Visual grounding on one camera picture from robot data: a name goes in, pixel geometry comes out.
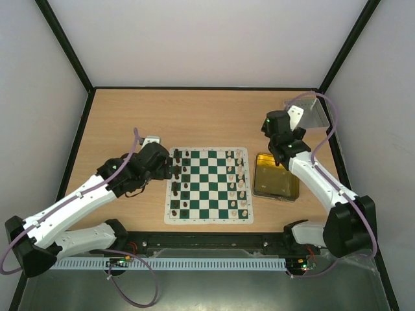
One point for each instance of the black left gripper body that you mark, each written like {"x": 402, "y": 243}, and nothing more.
{"x": 160, "y": 175}

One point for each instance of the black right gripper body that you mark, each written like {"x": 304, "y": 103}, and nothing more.
{"x": 265, "y": 125}

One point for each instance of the yellow transparent piece tray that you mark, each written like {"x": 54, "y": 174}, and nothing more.
{"x": 274, "y": 182}

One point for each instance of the green white chess board mat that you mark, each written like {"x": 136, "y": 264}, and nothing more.
{"x": 219, "y": 187}

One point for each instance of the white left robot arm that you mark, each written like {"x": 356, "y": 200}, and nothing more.
{"x": 41, "y": 240}

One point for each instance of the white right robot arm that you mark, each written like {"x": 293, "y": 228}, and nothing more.
{"x": 350, "y": 225}

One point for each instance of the dark bishop c file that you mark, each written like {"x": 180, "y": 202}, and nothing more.
{"x": 177, "y": 169}

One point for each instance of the dark king e file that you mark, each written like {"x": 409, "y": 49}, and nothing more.
{"x": 175, "y": 186}

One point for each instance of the grey metal tin box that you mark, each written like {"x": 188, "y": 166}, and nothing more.
{"x": 306, "y": 113}

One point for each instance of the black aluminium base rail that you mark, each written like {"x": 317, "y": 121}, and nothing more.
{"x": 145, "y": 243}

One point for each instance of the light blue slotted cable duct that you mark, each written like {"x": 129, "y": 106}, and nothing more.
{"x": 171, "y": 264}

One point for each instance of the black cage frame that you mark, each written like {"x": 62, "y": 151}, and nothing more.
{"x": 53, "y": 23}

